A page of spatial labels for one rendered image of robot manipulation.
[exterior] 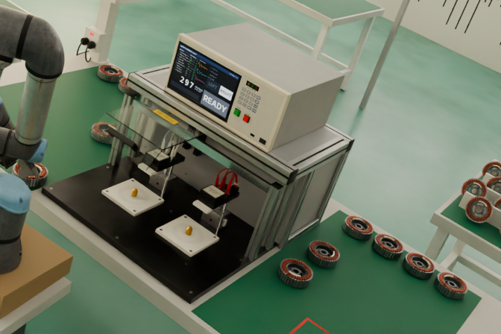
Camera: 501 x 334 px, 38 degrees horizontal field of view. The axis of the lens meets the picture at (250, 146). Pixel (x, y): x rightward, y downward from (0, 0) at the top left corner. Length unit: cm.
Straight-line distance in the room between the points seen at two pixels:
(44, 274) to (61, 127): 92
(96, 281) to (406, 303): 142
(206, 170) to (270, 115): 45
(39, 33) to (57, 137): 94
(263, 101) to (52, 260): 77
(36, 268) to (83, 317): 112
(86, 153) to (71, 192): 29
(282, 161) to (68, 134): 92
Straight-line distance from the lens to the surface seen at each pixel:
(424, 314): 254
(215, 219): 245
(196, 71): 236
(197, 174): 262
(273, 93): 221
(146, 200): 248
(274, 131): 223
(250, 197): 251
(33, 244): 214
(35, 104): 203
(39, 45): 188
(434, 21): 865
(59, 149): 271
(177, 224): 241
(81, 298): 323
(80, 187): 249
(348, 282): 251
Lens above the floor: 214
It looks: 27 degrees down
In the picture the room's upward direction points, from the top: 19 degrees clockwise
